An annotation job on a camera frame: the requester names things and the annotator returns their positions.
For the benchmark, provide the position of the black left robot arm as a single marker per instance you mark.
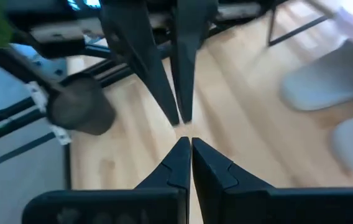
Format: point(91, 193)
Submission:
point(80, 105)

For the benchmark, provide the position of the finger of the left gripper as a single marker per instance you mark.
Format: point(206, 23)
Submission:
point(187, 62)
point(139, 56)

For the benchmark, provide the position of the lit blue screen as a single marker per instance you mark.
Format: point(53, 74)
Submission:
point(84, 3)

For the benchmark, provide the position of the thin black shelf frame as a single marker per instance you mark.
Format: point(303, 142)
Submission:
point(294, 31)

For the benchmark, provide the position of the black table frame rail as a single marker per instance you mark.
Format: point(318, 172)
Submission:
point(114, 73)

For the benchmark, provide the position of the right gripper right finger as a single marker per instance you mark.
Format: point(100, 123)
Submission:
point(226, 199)

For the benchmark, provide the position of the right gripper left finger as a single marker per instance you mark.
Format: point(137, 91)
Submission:
point(170, 199)

